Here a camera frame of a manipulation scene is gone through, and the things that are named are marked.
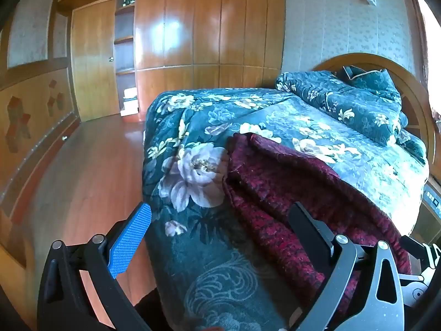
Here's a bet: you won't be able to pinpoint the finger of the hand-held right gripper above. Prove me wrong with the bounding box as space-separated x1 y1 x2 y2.
400 236 441 308

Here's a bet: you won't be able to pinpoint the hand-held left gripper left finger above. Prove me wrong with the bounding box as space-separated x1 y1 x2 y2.
37 202 153 331

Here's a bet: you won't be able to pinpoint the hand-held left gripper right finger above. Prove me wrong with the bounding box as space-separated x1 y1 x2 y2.
287 202 405 331

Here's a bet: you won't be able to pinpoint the dark red patterned garment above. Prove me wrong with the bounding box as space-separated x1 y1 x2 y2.
223 133 412 318

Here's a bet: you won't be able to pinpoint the folded teal floral quilt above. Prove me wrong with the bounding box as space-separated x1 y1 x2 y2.
276 70 428 164

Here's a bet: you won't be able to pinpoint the teal floral bed blanket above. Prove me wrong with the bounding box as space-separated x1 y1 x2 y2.
142 88 429 331

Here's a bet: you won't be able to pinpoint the wooden headboard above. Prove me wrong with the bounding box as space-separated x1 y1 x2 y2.
312 53 435 166

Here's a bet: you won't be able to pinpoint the white folded items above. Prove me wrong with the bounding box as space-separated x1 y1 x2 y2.
123 88 139 114

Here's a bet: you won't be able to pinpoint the dark teal pillow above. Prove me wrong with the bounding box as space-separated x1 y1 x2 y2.
337 65 393 84

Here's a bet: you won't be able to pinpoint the wooden door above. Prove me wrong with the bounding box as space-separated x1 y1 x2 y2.
71 0 121 122

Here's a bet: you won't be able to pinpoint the open wooden shelf niche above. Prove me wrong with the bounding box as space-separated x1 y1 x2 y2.
114 0 140 116

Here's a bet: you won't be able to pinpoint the wooden wardrobe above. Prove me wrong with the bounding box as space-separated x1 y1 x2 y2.
134 0 286 93

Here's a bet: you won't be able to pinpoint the wooden wall panel hexagon decor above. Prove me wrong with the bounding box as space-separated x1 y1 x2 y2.
0 67 81 214

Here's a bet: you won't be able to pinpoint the wooden window frame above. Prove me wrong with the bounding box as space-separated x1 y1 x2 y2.
406 0 441 118

